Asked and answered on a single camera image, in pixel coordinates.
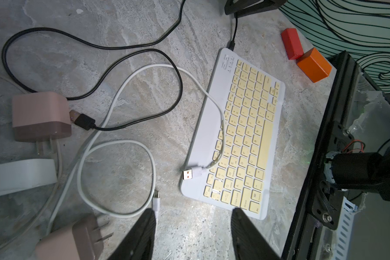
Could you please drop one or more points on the white slotted cable duct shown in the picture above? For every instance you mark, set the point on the white slotted cable duct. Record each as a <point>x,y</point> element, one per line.
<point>344,230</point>

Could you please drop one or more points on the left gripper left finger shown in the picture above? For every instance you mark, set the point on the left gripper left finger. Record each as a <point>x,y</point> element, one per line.
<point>139,242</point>

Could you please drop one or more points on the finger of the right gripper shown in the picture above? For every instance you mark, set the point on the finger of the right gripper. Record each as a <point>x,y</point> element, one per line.
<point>249,7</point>

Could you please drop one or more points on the white power strip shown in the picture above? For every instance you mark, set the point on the white power strip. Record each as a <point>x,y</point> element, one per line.
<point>23,175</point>

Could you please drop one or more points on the pink charger adapter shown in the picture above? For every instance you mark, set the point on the pink charger adapter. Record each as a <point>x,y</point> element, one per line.
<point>81,240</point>
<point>40,116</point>

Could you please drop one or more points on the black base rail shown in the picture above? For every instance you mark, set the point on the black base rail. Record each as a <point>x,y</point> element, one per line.
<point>319,205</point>

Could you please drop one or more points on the orange red tool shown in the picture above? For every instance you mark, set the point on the orange red tool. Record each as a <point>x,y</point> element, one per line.
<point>315,66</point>

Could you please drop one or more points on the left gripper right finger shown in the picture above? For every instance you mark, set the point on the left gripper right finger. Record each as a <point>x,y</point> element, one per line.
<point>247,241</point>

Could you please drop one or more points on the red block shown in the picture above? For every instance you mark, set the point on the red block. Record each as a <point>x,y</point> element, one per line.
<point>292,43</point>

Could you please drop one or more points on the yellow keyboard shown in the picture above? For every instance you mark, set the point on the yellow keyboard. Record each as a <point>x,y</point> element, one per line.
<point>231,158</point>

